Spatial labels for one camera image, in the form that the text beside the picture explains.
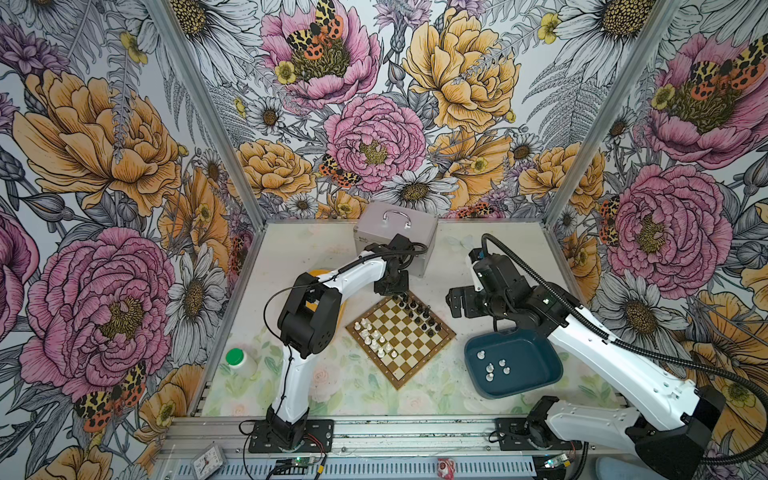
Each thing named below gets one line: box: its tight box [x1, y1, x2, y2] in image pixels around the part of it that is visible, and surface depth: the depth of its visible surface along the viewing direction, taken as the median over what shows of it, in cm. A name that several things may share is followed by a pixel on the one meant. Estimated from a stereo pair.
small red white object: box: [437, 458, 456, 480], surface depth 67 cm
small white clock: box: [191, 442, 226, 480], surface depth 70 cm
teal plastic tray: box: [465, 328, 563, 399], surface depth 86 cm
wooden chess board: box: [345, 290, 457, 391], surface depth 91 cm
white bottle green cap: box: [225, 348, 258, 379], surface depth 80 cm
